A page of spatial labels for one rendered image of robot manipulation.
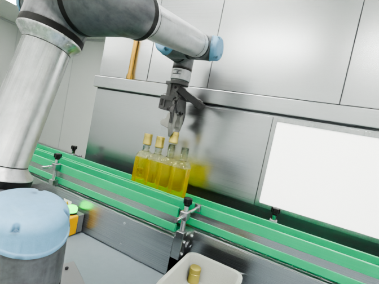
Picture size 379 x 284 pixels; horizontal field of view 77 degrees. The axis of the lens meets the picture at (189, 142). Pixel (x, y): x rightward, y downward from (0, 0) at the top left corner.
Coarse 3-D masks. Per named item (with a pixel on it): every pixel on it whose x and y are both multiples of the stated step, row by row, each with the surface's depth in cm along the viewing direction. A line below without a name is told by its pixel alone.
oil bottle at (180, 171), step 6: (174, 162) 89; (180, 162) 87; (186, 162) 88; (174, 168) 88; (180, 168) 86; (186, 168) 87; (174, 174) 87; (180, 174) 86; (186, 174) 88; (174, 180) 87; (180, 180) 86; (186, 180) 89; (174, 186) 87; (180, 186) 86; (186, 186) 90; (168, 192) 88; (174, 192) 87; (180, 192) 87
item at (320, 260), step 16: (208, 208) 80; (192, 224) 83; (208, 224) 80; (224, 224) 78; (240, 224) 76; (256, 224) 74; (240, 240) 76; (256, 240) 74; (272, 240) 72; (288, 240) 70; (304, 240) 69; (272, 256) 72; (288, 256) 70; (304, 256) 68; (320, 256) 66; (336, 256) 65; (320, 272) 66; (336, 272) 65; (352, 272) 63; (368, 272) 62
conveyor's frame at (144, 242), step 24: (72, 192) 93; (96, 216) 86; (120, 216) 82; (120, 240) 82; (144, 240) 77; (168, 240) 74; (192, 240) 81; (216, 240) 77; (168, 264) 74; (240, 264) 74; (264, 264) 71
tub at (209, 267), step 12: (192, 252) 73; (180, 264) 66; (204, 264) 72; (216, 264) 70; (168, 276) 60; (180, 276) 67; (204, 276) 71; (216, 276) 70; (228, 276) 68; (240, 276) 66
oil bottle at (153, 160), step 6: (150, 156) 93; (156, 156) 92; (162, 156) 94; (150, 162) 92; (156, 162) 91; (150, 168) 92; (156, 168) 91; (144, 174) 94; (150, 174) 92; (156, 174) 92; (144, 180) 93; (150, 180) 92; (150, 186) 92
